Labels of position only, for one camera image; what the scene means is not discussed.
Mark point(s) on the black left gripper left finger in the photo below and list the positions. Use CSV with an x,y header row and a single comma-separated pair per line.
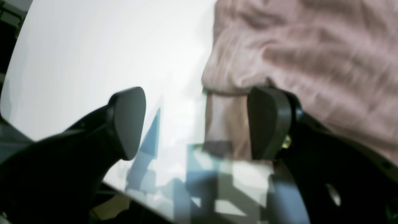
x,y
54,181

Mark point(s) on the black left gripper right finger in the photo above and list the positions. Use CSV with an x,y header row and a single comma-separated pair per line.
x,y
319,177

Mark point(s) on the mauve T-shirt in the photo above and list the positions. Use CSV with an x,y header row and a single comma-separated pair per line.
x,y
339,57

